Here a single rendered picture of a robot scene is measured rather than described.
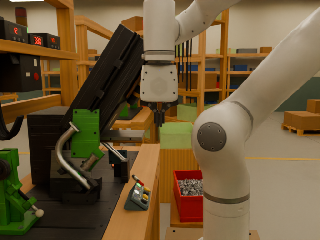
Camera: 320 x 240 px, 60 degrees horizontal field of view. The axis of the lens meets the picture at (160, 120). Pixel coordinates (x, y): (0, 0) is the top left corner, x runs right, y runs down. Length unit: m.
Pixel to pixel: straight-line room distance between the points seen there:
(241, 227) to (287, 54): 0.42
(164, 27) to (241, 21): 9.81
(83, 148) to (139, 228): 0.43
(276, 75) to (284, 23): 10.26
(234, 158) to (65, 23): 1.66
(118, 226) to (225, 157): 0.55
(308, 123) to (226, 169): 6.43
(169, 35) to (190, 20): 0.10
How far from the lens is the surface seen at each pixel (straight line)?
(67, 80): 2.05
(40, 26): 11.49
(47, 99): 1.88
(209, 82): 4.03
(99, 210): 1.16
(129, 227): 1.04
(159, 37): 0.73
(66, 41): 2.05
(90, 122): 1.23
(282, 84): 0.64
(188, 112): 3.98
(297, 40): 0.64
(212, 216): 0.75
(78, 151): 1.24
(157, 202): 2.14
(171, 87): 0.74
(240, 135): 0.62
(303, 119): 6.97
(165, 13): 0.74
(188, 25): 0.82
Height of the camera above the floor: 1.43
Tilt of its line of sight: 10 degrees down
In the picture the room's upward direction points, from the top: straight up
